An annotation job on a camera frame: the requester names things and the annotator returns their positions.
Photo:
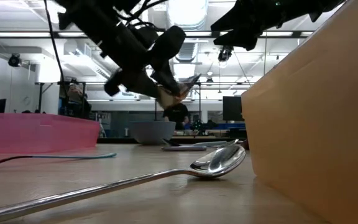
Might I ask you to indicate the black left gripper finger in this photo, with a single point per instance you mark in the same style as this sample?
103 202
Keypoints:
166 79
141 85

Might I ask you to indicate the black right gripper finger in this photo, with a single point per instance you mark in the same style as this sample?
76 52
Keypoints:
241 39
244 15

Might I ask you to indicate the brown foil pouch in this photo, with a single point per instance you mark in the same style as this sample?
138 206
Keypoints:
170 100

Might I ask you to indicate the all silver metal spoon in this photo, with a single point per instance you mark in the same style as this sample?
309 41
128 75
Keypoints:
216 162

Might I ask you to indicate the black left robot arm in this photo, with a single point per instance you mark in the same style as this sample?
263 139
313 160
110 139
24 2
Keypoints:
89 18

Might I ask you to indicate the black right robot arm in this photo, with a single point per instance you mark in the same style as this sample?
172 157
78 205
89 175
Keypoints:
334 4

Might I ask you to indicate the black ceiling spotlight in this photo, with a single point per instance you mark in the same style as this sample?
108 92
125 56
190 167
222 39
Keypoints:
14 60
225 54

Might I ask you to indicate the person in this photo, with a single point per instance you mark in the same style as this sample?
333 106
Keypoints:
78 99
177 113

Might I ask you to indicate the blue bowl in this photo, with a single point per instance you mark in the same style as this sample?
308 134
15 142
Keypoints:
151 130

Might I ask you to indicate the blue distant tabletop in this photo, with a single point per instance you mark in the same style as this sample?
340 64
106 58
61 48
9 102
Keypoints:
228 126

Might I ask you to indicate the black ceiling light beam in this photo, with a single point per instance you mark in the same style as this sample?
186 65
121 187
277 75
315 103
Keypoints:
26 34

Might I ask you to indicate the orange plastic bin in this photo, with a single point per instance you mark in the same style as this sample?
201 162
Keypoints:
315 124

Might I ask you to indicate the pink plastic bin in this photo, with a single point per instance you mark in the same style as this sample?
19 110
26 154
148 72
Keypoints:
26 133

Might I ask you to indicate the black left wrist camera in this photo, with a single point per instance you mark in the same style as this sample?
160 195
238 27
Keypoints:
166 43

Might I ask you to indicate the silver ceiling air duct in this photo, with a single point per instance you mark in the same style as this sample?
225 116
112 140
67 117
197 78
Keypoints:
186 12

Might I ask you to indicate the black aluminium table frame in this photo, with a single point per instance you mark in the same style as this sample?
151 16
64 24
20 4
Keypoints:
120 140

